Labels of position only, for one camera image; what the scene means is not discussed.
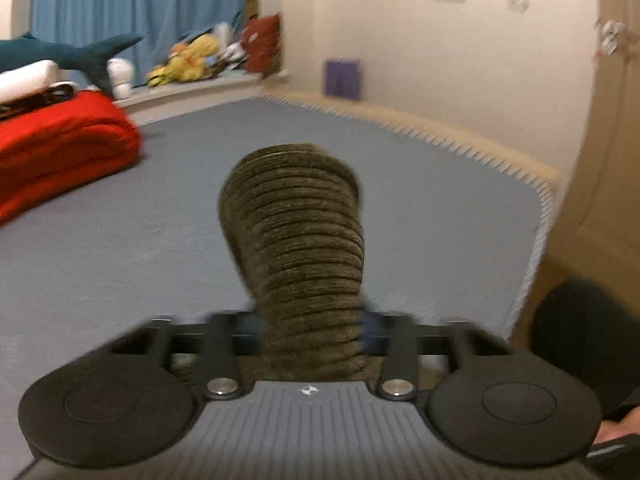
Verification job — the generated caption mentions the person's right hand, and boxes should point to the person's right hand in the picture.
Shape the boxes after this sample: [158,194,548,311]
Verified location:
[594,406,640,445]

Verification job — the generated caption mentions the dark red cushion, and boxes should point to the dark red cushion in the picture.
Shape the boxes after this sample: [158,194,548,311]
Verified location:
[240,14,283,78]

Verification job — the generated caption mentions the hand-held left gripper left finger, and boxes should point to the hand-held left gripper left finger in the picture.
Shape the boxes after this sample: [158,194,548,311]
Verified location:
[107,312,263,401]

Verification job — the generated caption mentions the red folded blanket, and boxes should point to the red folded blanket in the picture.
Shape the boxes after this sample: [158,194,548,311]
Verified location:
[0,89,143,227]

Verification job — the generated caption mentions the yellow plush toy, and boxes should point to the yellow plush toy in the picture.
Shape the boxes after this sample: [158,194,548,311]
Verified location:
[146,35,222,88]

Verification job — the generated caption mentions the blue curtain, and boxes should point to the blue curtain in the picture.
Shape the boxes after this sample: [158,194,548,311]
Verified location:
[31,0,252,88]

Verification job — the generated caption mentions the white window sill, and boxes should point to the white window sill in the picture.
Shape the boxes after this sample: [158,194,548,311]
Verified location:
[114,71,292,113]

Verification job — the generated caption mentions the dark blue shark plush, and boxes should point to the dark blue shark plush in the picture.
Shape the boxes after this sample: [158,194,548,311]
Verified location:
[0,31,146,98]

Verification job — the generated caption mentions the wooden door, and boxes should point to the wooden door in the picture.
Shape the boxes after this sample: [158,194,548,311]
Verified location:
[515,0,640,351]

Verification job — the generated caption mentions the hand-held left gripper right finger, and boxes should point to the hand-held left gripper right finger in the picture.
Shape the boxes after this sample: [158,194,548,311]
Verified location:
[360,310,521,402]

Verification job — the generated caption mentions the purple square wall pad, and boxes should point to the purple square wall pad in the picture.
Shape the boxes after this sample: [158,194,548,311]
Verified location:
[324,59,363,102]

